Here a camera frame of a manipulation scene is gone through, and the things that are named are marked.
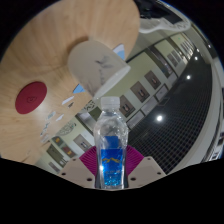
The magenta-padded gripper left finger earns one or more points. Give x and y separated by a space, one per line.
75 171

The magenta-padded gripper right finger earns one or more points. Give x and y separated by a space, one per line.
146 171

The clear blue-labelled water bottle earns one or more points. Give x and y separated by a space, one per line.
111 160

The white patterned-back chair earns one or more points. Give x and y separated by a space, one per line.
66 128
90 106

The round ceiling lights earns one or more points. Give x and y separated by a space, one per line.
159 118

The small printed card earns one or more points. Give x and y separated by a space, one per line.
51 115

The small white card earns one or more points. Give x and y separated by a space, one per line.
67 100

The flat round red coaster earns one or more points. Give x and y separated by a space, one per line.
30 97

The white ceramic mug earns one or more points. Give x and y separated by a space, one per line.
96 66

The black backpack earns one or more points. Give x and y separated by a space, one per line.
150 9

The framed wall pictures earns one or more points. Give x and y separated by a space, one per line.
140 90

